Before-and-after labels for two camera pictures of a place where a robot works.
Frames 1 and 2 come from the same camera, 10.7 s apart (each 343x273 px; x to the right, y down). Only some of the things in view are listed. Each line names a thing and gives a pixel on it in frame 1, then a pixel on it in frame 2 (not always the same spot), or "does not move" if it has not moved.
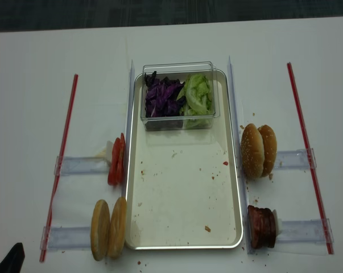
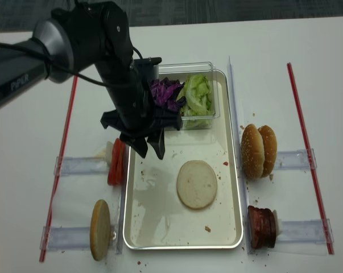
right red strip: x=330 y=251 does not move
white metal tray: x=180 y=191 does not move
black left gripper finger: x=13 y=261 to x=135 y=116
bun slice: x=117 y=231 to x=197 y=184
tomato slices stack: x=116 y=174 does not move
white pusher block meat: x=278 y=223 does not move
